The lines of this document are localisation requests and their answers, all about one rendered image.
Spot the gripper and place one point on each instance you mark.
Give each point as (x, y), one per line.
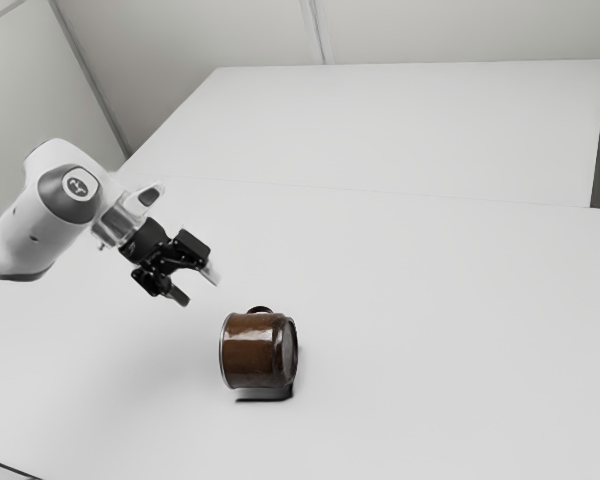
(147, 242)

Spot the brown mug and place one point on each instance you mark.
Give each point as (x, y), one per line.
(258, 350)

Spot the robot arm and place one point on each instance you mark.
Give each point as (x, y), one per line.
(40, 220)

